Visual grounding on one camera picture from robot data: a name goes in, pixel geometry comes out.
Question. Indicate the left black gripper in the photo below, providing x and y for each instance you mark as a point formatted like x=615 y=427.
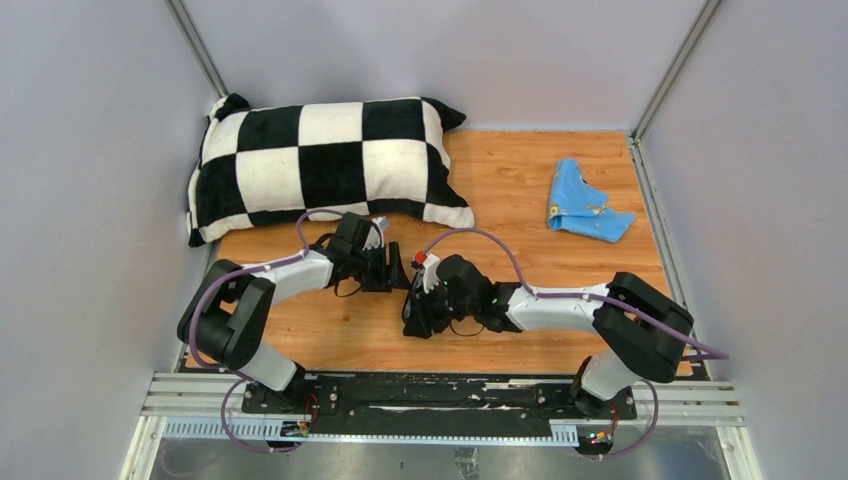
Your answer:
x=386 y=279

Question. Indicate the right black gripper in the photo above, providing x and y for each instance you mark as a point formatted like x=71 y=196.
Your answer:
x=443 y=323

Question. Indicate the black sunglasses case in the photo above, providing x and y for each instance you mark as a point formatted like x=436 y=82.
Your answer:
x=415 y=316

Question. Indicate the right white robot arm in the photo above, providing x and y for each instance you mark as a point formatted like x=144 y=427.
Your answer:
x=645 y=331

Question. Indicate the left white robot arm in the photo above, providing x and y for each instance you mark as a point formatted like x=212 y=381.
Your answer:
x=224 y=323

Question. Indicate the blue crumpled cloth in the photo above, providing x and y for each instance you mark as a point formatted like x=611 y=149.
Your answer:
x=577 y=207

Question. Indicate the black white checkered pillow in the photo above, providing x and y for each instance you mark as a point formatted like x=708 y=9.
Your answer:
x=259 y=167

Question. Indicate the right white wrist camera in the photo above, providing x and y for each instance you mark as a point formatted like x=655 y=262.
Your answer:
x=425 y=265

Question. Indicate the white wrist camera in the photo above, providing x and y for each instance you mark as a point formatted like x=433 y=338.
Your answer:
x=376 y=233
x=425 y=265

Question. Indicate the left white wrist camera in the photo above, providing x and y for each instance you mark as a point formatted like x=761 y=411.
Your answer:
x=376 y=233

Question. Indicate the aluminium frame rail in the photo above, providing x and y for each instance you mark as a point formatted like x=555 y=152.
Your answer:
x=208 y=406

